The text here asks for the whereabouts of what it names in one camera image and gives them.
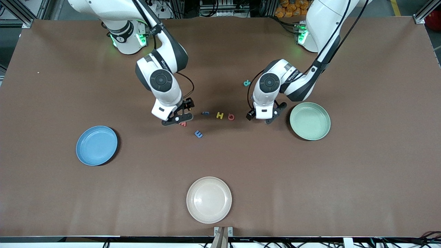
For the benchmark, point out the metal equipment rack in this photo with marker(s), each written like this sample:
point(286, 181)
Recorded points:
point(224, 7)

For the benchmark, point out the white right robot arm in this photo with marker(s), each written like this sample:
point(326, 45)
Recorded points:
point(168, 98)

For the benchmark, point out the aluminium frame post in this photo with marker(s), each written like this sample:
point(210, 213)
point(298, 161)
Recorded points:
point(28, 23)
point(418, 19)

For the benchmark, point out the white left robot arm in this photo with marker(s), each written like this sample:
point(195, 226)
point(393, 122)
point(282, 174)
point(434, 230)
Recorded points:
point(324, 20)

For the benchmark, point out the blue plate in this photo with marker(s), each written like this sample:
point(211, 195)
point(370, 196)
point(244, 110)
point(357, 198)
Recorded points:
point(96, 146)

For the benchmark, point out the yellow letter H block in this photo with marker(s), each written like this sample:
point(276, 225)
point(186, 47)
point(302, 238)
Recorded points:
point(219, 115)

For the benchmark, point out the metal camera pole bracket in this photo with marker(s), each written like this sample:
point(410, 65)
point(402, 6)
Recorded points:
point(223, 241)

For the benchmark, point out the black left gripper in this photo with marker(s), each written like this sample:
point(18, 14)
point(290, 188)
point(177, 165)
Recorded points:
point(250, 115)

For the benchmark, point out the red letter Q block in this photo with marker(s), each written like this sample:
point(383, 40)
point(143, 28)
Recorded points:
point(231, 117)

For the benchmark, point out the beige plate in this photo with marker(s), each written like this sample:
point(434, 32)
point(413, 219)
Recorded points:
point(209, 199)

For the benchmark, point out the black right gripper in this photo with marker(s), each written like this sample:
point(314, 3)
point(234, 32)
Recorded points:
point(186, 104)

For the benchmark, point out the white power strip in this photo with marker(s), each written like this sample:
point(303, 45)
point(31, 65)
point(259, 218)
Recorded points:
point(162, 14)

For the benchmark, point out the red object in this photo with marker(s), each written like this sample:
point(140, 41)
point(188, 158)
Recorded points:
point(434, 26)

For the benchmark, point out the teal letter R block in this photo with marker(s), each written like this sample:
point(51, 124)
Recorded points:
point(246, 83)

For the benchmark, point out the brown table cover sheet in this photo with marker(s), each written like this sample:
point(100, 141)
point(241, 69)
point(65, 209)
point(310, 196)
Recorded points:
point(310, 193)

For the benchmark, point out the blue lowercase m block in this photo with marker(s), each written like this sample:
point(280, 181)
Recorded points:
point(198, 134)

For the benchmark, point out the green plate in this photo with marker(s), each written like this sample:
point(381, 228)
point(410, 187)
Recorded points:
point(310, 121)

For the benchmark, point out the orange packets pile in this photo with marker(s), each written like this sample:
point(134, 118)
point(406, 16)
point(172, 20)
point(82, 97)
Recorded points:
point(293, 8)

